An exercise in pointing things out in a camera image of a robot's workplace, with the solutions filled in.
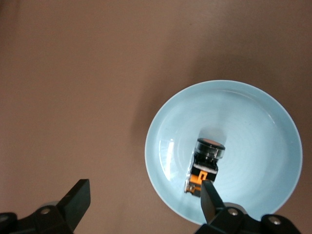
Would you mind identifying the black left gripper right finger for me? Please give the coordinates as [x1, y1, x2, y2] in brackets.
[195, 180, 302, 234]

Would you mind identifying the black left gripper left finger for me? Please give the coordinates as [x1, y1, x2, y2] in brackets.
[0, 179, 92, 234]

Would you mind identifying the orange black push-button switch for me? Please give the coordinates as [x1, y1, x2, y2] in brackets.
[183, 137, 226, 198]

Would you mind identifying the light blue round plate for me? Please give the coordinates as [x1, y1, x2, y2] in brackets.
[144, 79, 303, 226]

